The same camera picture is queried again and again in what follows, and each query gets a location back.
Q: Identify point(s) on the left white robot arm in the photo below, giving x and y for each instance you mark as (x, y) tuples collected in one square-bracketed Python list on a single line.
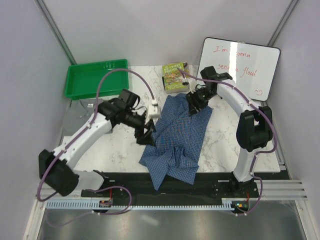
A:
[(56, 166)]

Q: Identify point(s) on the green treehouse book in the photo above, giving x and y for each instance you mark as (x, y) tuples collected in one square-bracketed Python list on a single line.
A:
[(172, 79)]

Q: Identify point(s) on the aluminium frame rail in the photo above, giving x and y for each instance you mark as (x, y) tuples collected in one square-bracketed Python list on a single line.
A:
[(271, 190)]

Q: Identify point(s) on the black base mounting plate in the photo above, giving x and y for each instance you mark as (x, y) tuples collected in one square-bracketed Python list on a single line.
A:
[(138, 189)]

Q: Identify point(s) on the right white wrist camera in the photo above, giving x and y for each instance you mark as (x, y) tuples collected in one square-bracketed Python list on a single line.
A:
[(189, 84)]

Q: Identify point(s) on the left light blue cable duct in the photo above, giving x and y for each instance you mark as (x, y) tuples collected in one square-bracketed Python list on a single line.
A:
[(79, 204)]

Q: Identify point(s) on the folded grey shirt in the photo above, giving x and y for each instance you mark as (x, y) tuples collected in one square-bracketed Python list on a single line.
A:
[(77, 115)]

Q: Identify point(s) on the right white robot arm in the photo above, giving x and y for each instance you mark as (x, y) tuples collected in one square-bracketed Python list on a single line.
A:
[(255, 128)]

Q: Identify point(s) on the blue plaid long sleeve shirt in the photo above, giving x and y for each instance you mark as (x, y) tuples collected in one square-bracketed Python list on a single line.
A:
[(178, 141)]

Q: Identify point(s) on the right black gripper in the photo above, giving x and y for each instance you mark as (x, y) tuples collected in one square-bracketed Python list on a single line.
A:
[(194, 106)]

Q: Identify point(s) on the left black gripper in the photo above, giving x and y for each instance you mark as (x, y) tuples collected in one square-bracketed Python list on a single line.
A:
[(146, 138)]

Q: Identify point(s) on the green plastic tray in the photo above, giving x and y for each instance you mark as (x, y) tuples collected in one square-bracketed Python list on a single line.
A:
[(82, 80)]

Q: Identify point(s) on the white whiteboard with red writing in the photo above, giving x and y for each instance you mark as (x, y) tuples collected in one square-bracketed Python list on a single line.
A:
[(251, 66)]

